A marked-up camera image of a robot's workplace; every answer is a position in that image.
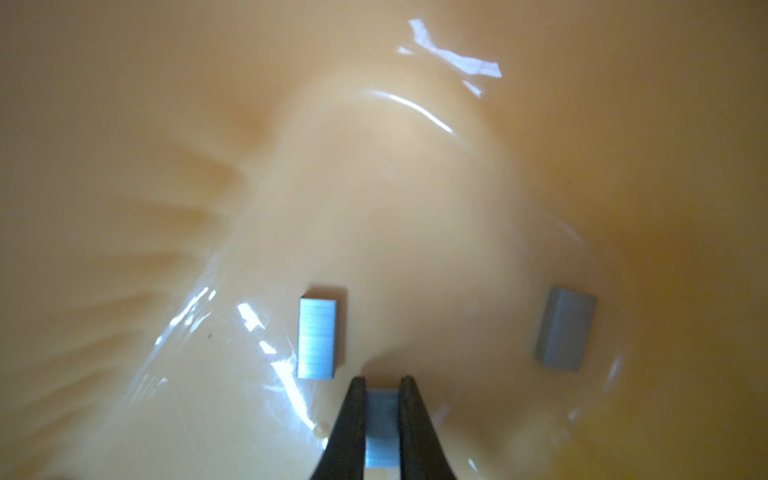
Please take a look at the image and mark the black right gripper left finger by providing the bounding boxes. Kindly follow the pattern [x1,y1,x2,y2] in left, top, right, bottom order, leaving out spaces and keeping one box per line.
[311,376,367,480]

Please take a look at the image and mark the grey staple strip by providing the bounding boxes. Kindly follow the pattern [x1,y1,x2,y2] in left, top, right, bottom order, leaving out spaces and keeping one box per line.
[365,390,400,469]
[296,298,337,380]
[534,286,598,372]

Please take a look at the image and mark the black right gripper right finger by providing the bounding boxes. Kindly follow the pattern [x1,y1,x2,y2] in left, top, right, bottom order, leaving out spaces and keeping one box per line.
[398,376,456,480]

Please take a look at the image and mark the yellow plastic tray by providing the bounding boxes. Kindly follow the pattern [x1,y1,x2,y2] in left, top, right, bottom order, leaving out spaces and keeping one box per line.
[1,1,767,479]

